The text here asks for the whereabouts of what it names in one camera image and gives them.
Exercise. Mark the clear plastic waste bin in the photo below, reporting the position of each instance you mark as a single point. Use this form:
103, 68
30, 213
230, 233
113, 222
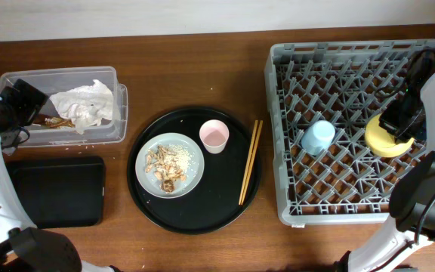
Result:
53, 81

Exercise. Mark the grey dishwasher rack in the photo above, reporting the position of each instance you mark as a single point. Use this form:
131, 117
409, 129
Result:
342, 83

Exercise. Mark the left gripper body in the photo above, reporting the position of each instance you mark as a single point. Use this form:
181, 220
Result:
20, 109

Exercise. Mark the wooden chopstick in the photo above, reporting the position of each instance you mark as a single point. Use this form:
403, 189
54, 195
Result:
254, 151
255, 128

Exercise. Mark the black rectangular tray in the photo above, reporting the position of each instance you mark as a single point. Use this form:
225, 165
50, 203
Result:
63, 192

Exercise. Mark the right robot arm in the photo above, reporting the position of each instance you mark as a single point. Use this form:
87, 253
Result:
410, 225

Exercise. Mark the blue cup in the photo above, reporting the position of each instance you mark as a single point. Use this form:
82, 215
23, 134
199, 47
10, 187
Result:
318, 137

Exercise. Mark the pink cup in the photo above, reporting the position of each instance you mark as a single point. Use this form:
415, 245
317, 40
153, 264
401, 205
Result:
214, 135

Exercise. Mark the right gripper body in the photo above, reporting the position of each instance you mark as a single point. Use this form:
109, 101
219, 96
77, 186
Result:
404, 118

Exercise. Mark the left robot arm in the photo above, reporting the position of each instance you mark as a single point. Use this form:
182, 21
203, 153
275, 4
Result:
23, 246

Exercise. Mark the yellow bowl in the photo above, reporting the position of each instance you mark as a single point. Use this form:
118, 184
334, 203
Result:
381, 143

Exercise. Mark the white napkin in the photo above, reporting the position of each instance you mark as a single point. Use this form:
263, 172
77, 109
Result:
85, 106

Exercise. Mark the food scraps and rice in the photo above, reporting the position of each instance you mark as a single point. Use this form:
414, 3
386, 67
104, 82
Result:
169, 165

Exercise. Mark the grey plate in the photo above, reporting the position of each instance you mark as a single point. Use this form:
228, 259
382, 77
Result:
194, 173

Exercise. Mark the round black serving tray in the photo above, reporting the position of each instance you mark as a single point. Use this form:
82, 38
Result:
214, 203

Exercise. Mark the brown gold snack wrapper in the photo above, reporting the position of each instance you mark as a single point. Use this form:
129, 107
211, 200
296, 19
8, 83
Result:
52, 121

